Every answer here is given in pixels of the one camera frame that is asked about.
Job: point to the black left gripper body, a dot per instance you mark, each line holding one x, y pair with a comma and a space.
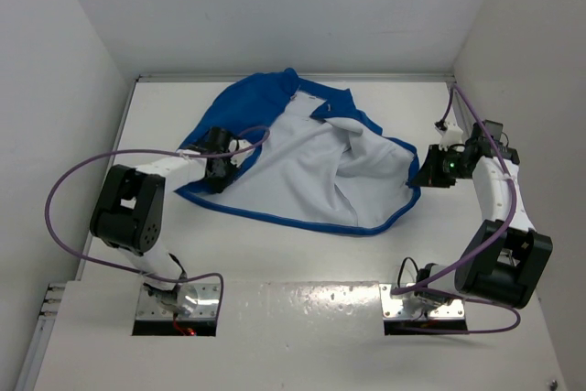
223, 155

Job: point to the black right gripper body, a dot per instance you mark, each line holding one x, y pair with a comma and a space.
452, 166

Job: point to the blue zip-up vest jacket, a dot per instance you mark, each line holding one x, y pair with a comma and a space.
321, 163

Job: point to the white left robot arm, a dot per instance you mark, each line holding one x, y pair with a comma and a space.
129, 211

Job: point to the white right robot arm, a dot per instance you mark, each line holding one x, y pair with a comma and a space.
506, 257

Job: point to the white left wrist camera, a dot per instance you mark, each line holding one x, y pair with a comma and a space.
238, 159

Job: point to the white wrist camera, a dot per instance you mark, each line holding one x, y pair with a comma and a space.
451, 132
238, 159

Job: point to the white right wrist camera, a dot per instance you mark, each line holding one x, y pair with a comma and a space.
451, 132

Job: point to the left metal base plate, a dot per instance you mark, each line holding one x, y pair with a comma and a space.
194, 301

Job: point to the metal base plate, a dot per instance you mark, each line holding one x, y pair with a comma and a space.
407, 307
194, 301

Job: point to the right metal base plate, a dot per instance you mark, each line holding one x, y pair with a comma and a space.
407, 307

